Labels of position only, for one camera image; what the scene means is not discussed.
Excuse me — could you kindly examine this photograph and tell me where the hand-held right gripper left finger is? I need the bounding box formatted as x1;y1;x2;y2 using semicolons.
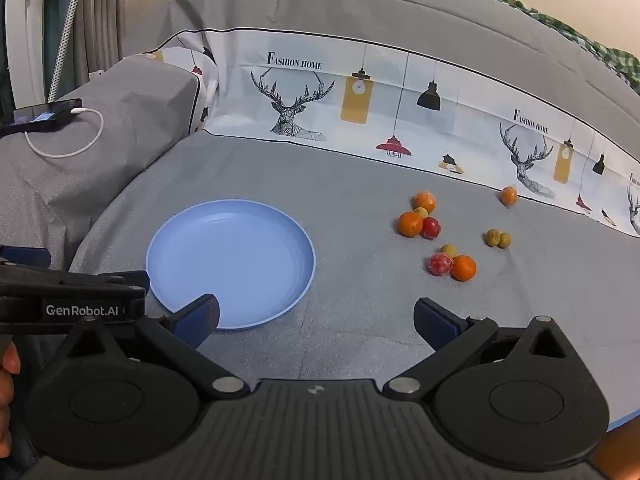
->
62;294;251;402

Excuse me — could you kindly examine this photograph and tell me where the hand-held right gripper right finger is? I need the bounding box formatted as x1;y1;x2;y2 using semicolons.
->
382;297;571;402

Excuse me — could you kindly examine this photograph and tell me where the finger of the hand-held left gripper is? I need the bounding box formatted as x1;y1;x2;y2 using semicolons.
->
0;264;150;297
0;244;52;269

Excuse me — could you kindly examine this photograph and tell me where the blue plate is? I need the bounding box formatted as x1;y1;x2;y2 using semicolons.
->
145;199;317;331

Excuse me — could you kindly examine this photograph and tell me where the person's left hand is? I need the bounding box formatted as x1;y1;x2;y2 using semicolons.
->
0;344;22;459

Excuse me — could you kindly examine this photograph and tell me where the black smartphone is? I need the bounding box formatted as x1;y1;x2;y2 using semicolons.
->
0;98;84;137

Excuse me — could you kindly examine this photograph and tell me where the grey bed sheet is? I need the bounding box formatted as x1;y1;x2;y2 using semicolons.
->
67;127;640;433

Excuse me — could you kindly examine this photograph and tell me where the grey pillow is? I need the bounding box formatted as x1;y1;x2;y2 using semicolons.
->
0;47;221;271

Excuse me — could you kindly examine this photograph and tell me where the white door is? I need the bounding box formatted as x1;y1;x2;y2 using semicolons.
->
0;0;51;111

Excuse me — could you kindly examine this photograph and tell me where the grey curtain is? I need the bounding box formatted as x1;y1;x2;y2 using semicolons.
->
80;0;126;77

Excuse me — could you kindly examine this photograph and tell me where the deer print grey quilt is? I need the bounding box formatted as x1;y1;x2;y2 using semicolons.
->
159;0;640;239

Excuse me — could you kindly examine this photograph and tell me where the white charging cable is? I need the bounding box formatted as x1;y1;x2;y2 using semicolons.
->
24;107;105;160

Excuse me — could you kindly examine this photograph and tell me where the dotted black-white strap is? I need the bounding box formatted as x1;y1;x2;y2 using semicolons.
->
47;0;82;103

